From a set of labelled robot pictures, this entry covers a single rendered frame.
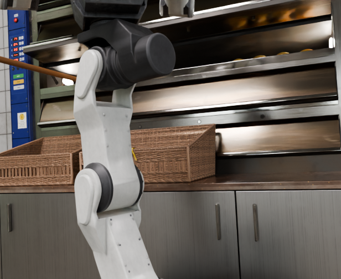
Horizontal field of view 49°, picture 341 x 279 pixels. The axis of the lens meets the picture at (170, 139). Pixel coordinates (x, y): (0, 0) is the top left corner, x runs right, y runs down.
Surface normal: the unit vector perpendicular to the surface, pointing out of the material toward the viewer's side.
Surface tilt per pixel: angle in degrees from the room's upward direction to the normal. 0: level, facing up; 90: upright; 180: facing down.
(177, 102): 70
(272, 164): 90
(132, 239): 64
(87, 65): 90
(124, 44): 90
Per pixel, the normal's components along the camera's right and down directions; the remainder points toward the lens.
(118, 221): 0.65, -0.50
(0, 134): -0.37, -0.02
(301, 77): -0.37, -0.36
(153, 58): 0.76, -0.07
